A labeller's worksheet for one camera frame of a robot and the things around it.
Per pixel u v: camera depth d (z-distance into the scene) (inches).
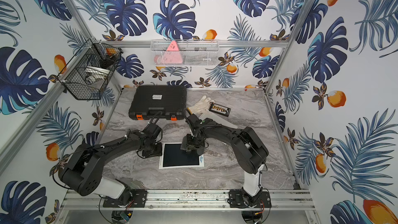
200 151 34.2
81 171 17.3
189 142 31.1
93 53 35.6
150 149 29.5
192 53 36.4
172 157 35.4
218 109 42.2
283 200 29.6
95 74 31.5
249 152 18.9
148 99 42.1
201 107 43.3
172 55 35.2
